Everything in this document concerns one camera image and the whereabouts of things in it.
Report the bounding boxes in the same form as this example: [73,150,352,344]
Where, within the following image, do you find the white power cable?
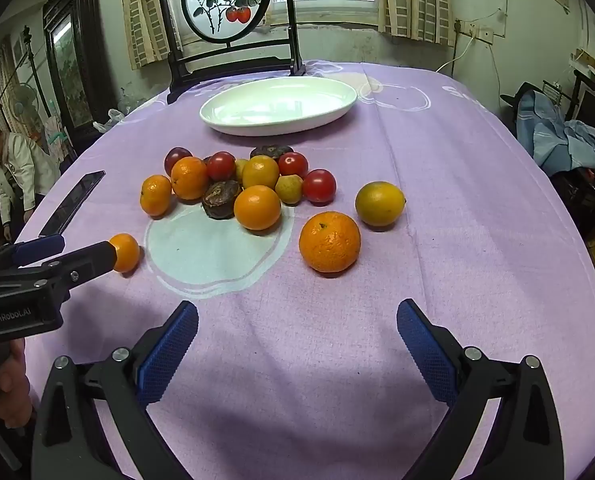
[435,35,473,75]

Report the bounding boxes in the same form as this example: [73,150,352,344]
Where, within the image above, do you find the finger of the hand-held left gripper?
[0,234,66,276]
[37,240,118,293]

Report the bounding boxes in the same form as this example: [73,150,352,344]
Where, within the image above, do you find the standing fan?
[12,82,40,121]

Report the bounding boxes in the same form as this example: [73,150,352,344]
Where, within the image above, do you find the yellow-green orange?
[355,181,407,227]

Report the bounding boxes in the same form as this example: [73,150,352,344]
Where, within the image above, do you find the white plastic bag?
[93,107,126,133]

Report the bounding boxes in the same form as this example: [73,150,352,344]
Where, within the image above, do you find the person's left hand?
[0,337,33,428]

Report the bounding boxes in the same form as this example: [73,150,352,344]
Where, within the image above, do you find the black smartphone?
[38,170,106,237]

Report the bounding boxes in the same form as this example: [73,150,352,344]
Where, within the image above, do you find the wall power socket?
[455,20,494,43]

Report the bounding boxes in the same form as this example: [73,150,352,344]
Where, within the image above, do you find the dark brown fruit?
[250,144,294,161]
[200,181,243,220]

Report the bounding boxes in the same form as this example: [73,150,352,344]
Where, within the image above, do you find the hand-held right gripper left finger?
[31,301,199,480]

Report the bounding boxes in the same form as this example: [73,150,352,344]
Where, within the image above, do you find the white oval plate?
[199,76,358,137]

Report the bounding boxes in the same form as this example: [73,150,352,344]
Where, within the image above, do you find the dark red tomato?
[164,147,193,176]

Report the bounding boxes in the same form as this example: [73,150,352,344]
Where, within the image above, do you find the purple tablecloth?
[14,61,595,480]

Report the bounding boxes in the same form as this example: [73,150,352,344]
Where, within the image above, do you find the large orange mandarin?
[299,211,362,274]

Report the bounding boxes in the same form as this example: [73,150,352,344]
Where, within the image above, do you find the black hat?
[500,81,534,111]

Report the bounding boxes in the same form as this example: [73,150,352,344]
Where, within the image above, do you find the small orange mandarin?
[110,233,141,274]

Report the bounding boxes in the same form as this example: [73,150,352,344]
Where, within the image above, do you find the dark wooden cabinet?
[42,0,120,146]

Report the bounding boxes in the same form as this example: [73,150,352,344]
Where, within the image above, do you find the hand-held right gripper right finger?
[396,298,565,480]

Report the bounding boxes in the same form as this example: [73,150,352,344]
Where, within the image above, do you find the round painted table screen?
[156,0,308,106]

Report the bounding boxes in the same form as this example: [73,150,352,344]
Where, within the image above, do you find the light blue jacket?
[517,89,595,171]

